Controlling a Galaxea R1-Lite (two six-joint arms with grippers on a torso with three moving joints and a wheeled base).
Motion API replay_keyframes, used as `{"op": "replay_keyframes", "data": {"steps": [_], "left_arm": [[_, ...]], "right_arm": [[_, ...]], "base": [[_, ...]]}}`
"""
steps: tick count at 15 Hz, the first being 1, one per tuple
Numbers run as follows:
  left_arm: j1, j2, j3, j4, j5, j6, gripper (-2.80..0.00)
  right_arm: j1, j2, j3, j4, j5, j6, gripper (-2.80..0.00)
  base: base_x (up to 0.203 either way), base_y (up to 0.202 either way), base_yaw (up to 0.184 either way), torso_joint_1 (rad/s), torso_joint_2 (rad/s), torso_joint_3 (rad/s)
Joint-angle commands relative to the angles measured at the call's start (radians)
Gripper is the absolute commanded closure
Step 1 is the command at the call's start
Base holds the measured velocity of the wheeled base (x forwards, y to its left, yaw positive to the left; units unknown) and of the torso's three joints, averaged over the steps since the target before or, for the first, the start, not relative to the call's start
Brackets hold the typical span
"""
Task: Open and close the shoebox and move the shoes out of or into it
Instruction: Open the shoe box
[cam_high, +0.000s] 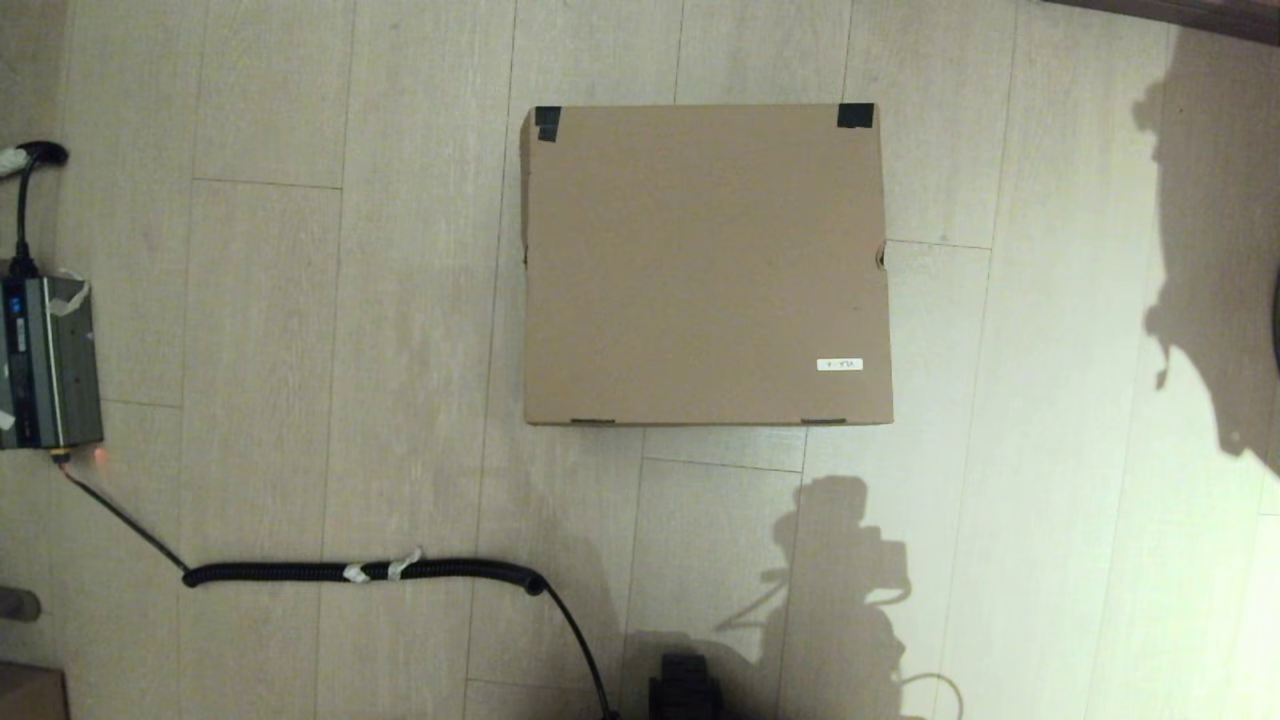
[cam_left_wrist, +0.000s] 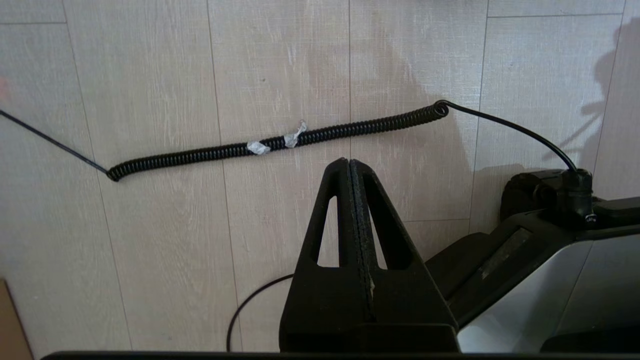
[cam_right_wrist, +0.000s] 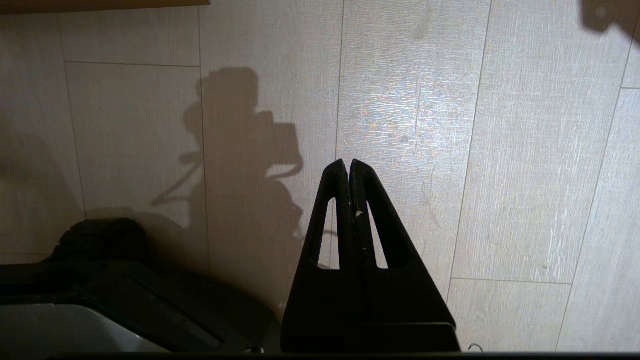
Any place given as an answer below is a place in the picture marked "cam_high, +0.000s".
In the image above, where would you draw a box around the brown cardboard shoe box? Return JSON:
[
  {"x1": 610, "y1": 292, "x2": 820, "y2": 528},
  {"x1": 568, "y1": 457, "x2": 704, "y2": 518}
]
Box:
[{"x1": 520, "y1": 103, "x2": 894, "y2": 428}]

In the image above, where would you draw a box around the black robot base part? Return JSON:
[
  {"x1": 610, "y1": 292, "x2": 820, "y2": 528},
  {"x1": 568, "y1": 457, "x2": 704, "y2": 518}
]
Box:
[{"x1": 648, "y1": 653, "x2": 723, "y2": 720}]

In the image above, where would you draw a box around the grey metal power supply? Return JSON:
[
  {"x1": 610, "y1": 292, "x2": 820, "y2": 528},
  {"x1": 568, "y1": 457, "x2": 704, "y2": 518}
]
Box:
[{"x1": 0, "y1": 272, "x2": 104, "y2": 451}]

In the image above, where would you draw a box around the dark wooden baseboard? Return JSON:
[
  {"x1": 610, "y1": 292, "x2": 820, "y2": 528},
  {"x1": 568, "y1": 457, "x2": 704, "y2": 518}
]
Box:
[{"x1": 1040, "y1": 0, "x2": 1280, "y2": 46}]

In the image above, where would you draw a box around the brown cardboard carton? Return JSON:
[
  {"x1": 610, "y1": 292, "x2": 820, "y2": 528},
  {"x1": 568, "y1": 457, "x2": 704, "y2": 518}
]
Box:
[{"x1": 0, "y1": 662, "x2": 69, "y2": 720}]

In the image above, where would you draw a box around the black coiled cable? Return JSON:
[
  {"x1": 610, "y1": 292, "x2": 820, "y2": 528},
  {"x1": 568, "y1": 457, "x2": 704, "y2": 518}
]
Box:
[{"x1": 50, "y1": 448, "x2": 621, "y2": 720}]

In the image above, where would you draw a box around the black power cord with plug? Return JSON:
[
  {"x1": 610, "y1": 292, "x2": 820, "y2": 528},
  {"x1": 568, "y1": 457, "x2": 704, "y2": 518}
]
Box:
[{"x1": 0, "y1": 140, "x2": 69, "y2": 281}]

